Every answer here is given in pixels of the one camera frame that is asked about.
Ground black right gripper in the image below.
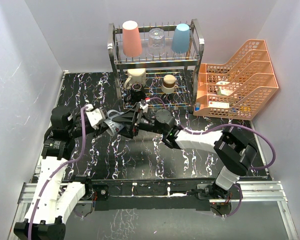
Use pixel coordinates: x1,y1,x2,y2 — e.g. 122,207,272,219
112,104,166,139

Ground grey patterned small cup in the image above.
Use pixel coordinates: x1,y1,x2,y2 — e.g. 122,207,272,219
104,109,124,136

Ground black mug cream inside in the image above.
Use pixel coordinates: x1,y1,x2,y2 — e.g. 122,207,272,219
130,83,146,104

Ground white cat-pattern mug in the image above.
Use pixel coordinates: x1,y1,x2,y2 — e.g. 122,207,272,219
123,68,146,89

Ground brown and cream cup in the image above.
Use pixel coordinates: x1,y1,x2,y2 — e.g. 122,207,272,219
161,74,176,94

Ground blue plastic cup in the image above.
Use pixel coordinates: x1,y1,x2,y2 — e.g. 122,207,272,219
171,23,190,54

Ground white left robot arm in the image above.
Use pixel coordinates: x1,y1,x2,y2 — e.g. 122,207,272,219
13,104,107,240

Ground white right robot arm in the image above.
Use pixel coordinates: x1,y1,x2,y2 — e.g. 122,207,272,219
106,101,258,199

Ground steel two-tier dish rack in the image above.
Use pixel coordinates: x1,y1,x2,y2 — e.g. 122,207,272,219
107,18,205,110

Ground blue capped marker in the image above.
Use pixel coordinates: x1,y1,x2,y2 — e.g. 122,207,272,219
194,102,201,111

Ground pink plastic cup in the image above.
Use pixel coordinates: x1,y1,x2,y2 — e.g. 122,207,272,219
122,20,142,58

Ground clear glass cup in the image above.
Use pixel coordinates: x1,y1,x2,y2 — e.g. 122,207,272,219
147,28,166,57

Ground white box in organizer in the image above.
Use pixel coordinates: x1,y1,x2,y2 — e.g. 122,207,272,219
216,81,234,96

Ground orange plastic file organizer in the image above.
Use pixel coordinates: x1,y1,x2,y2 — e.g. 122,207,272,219
193,39,279,120

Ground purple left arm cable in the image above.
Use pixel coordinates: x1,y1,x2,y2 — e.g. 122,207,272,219
27,105,91,240

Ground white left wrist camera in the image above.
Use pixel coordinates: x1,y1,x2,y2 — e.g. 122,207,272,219
85,104,106,130

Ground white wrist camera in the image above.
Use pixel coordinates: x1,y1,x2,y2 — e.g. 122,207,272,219
139,97,150,113
85,104,106,130

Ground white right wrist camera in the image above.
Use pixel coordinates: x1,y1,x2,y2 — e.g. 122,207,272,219
139,97,150,113

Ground aluminium front rail frame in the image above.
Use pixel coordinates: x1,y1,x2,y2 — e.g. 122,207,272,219
11,176,298,240

